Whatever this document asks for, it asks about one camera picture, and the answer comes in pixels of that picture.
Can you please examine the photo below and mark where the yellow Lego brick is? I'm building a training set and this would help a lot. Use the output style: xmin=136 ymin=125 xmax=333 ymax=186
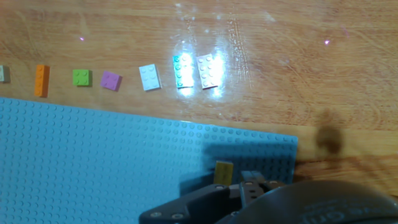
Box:
xmin=213 ymin=160 xmax=234 ymax=187

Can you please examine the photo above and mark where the green Lego brick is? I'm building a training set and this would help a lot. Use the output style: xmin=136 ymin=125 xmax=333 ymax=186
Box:
xmin=172 ymin=53 xmax=195 ymax=89

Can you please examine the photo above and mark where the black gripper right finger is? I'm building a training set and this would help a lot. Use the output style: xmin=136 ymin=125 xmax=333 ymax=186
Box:
xmin=239 ymin=170 xmax=285 ymax=207

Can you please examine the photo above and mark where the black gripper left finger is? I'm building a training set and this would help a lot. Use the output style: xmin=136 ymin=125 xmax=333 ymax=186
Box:
xmin=139 ymin=183 xmax=243 ymax=224

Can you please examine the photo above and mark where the pink Lego brick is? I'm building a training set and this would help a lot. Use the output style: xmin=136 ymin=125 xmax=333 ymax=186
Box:
xmin=196 ymin=53 xmax=222 ymax=90

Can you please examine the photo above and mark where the orange Lego brick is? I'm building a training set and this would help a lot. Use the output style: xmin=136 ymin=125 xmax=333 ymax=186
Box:
xmin=34 ymin=64 xmax=50 ymax=98

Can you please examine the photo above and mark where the grey Lego baseplate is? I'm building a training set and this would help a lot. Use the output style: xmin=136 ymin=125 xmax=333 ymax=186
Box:
xmin=0 ymin=96 xmax=299 ymax=224

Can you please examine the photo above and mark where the white Lego brick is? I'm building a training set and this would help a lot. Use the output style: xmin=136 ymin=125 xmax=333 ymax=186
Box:
xmin=138 ymin=63 xmax=162 ymax=91

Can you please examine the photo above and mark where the lime square Lego brick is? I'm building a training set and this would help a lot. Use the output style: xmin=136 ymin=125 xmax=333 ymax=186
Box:
xmin=72 ymin=68 xmax=93 ymax=87

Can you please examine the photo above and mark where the tiny tan Lego brick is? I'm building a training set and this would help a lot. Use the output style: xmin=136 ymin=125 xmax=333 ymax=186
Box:
xmin=0 ymin=65 xmax=11 ymax=83

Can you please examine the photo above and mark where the magenta square Lego brick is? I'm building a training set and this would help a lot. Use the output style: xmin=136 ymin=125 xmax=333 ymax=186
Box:
xmin=99 ymin=70 xmax=123 ymax=92

